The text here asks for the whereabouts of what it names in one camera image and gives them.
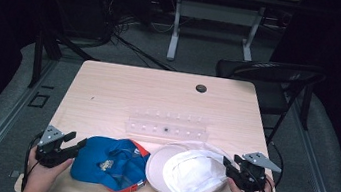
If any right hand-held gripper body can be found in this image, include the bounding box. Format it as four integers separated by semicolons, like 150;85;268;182
234;148;284;192

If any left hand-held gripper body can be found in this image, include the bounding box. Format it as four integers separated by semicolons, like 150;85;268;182
32;123;79;172

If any blue cap with orange strap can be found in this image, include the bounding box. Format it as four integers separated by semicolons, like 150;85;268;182
68;131;154;192

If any white cap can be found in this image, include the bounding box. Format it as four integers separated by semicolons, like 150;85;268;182
142;134;236;192

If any person's left hand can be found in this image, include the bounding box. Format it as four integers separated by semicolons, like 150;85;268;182
22;152;75;192

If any black folding chair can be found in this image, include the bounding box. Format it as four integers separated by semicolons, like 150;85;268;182
206;52;328;152

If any dark round table grommet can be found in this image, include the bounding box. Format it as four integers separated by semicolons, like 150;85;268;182
194;83;208;94

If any black metal stand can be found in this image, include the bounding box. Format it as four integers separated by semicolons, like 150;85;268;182
26;30;104;98

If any white desk with metal legs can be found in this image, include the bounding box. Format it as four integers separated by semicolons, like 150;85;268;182
147;0;302;79

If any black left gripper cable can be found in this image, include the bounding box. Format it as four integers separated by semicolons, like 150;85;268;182
20;131;45;192

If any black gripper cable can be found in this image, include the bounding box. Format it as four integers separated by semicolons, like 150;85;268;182
20;131;45;192
261;141;288;192

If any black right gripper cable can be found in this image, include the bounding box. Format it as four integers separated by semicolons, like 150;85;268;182
261;141;288;192

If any black floor outlet frame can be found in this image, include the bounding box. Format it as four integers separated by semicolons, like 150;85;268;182
28;90;51;110

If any bundle of floor cables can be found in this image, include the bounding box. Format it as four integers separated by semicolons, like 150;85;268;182
96;0;186;73

